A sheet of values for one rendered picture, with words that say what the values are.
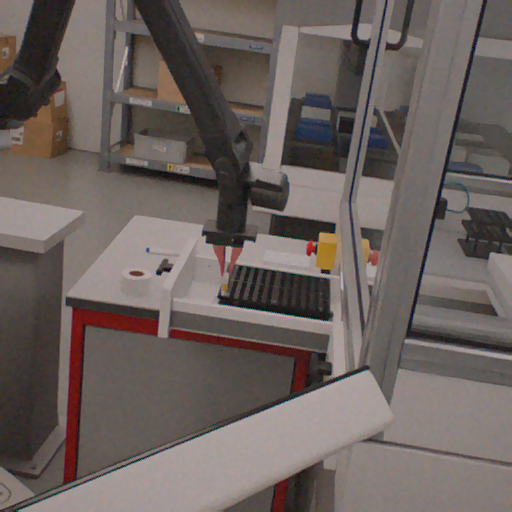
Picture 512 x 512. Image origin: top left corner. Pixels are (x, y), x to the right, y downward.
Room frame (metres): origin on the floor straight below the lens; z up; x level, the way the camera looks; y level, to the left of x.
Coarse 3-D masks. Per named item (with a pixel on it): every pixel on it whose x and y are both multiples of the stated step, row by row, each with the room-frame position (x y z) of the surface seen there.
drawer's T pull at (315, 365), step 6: (312, 354) 1.05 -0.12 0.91; (312, 360) 1.03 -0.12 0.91; (312, 366) 1.01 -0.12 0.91; (318, 366) 1.02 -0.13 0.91; (324, 366) 1.02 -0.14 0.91; (330, 366) 1.02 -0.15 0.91; (312, 372) 0.99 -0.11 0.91; (318, 372) 1.01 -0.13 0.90; (324, 372) 1.01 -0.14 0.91; (330, 372) 1.01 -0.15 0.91; (312, 378) 0.99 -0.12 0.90
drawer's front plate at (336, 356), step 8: (336, 320) 1.16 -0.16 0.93; (336, 328) 1.13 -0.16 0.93; (336, 336) 1.10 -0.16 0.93; (328, 344) 1.16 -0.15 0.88; (336, 344) 1.07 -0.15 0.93; (328, 352) 1.14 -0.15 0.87; (336, 352) 1.04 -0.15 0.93; (328, 360) 1.11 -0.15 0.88; (336, 360) 1.01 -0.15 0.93; (344, 360) 1.02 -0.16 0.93; (336, 368) 0.99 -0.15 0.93; (344, 368) 0.99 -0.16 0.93; (328, 376) 1.05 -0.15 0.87; (336, 376) 0.96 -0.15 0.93; (336, 456) 0.88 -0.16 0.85; (328, 464) 0.88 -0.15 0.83; (336, 464) 0.88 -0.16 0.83
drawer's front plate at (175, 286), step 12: (192, 240) 1.47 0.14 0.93; (192, 252) 1.43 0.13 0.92; (180, 264) 1.32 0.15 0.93; (192, 264) 1.45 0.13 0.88; (168, 276) 1.26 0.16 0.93; (180, 276) 1.30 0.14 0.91; (192, 276) 1.47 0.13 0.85; (168, 288) 1.21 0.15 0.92; (180, 288) 1.31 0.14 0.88; (168, 300) 1.21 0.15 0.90; (168, 312) 1.21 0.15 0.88; (168, 324) 1.21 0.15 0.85
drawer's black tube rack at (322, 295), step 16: (240, 272) 1.40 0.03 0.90; (256, 272) 1.41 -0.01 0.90; (272, 272) 1.42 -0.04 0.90; (240, 288) 1.31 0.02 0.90; (256, 288) 1.32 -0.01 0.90; (272, 288) 1.34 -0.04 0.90; (288, 288) 1.34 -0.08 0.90; (304, 288) 1.35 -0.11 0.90; (320, 288) 1.36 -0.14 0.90; (224, 304) 1.27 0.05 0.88; (240, 304) 1.30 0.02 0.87; (256, 304) 1.31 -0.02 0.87; (272, 304) 1.25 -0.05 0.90; (288, 304) 1.27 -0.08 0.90; (304, 304) 1.27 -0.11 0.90; (320, 304) 1.28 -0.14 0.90; (320, 320) 1.26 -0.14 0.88
